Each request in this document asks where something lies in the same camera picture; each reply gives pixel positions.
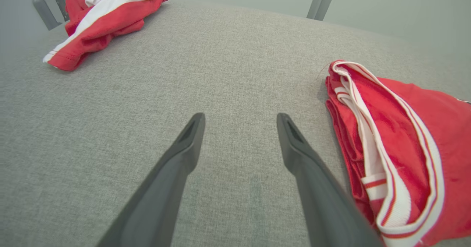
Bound red white basketball jersey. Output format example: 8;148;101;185
325;60;471;247

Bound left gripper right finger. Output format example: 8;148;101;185
276;112;385;247

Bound red shorts white stripes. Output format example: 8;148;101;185
43;0;170;71

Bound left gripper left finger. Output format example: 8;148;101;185
96;112;206;247

